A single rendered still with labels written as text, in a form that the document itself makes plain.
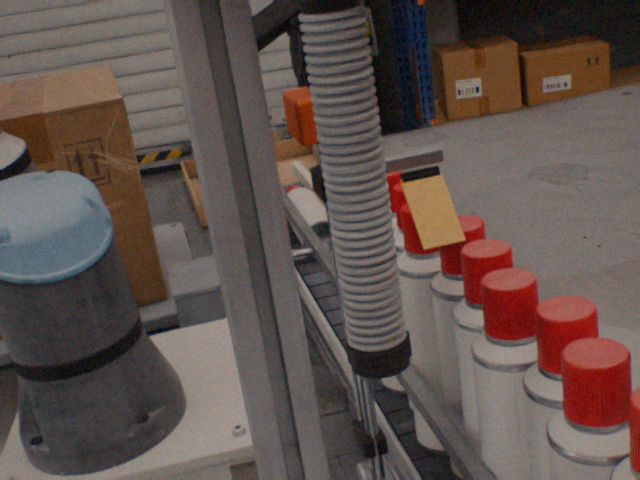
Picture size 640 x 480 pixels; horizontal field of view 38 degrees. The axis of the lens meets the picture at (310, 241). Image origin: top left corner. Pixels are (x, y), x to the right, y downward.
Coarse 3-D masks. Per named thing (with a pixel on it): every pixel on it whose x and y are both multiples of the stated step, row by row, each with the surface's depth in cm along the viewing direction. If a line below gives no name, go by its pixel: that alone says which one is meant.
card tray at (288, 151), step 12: (276, 144) 180; (288, 144) 180; (300, 144) 181; (276, 156) 180; (288, 156) 181; (300, 156) 181; (312, 156) 180; (192, 168) 177; (288, 168) 174; (192, 180) 177; (288, 180) 167; (192, 192) 156; (204, 216) 155
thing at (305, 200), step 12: (288, 192) 129; (300, 192) 127; (312, 192) 129; (300, 204) 123; (312, 204) 122; (312, 216) 117; (324, 216) 117; (312, 228) 115; (324, 228) 115; (300, 240) 117; (324, 240) 116
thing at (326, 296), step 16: (288, 224) 131; (304, 272) 114; (320, 272) 113; (320, 288) 108; (320, 304) 104; (336, 304) 104; (336, 320) 100; (336, 336) 101; (384, 400) 83; (400, 400) 83; (384, 416) 84; (400, 416) 80; (400, 432) 78; (416, 448) 75; (416, 464) 73; (432, 464) 73; (448, 464) 73
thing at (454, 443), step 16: (288, 208) 112; (304, 224) 106; (304, 240) 104; (320, 240) 100; (320, 256) 96; (336, 288) 90; (416, 384) 69; (416, 400) 68; (432, 400) 66; (432, 416) 65; (448, 416) 64; (448, 432) 62; (448, 448) 62; (464, 448) 60; (464, 464) 59; (480, 464) 59
